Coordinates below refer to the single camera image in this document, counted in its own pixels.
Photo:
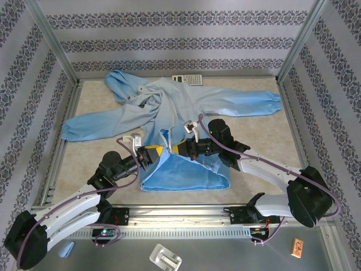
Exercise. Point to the silver metal bracket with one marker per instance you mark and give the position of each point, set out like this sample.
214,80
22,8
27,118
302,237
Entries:
165,257

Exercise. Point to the aluminium mounting rail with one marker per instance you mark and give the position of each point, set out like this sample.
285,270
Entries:
180,211

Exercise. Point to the white calculator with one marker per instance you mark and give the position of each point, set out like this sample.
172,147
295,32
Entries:
191,80

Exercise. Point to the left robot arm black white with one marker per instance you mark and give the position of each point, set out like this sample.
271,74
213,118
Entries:
70,211

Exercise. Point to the aluminium side rail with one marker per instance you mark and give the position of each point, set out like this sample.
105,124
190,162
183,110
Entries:
66,113
293,113

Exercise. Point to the small orange printed box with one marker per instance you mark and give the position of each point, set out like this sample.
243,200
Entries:
297,248

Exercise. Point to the aluminium frame post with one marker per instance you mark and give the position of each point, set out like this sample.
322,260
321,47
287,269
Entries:
48,34
301,36

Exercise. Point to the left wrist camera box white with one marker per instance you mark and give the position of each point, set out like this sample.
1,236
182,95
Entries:
135,139

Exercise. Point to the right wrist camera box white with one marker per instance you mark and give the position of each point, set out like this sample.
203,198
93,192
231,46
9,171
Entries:
191,126

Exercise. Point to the small blue folded cloth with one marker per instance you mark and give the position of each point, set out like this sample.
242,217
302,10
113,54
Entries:
66,249

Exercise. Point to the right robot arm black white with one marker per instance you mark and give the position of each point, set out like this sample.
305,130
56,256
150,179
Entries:
307,197

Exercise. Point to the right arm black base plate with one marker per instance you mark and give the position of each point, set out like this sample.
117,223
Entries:
238,214

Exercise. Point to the light blue zip jacket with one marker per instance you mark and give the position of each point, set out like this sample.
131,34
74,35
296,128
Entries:
180,113

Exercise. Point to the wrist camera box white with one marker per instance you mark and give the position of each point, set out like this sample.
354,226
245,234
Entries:
135,139
191,126

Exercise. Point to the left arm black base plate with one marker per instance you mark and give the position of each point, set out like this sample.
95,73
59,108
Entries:
122,216

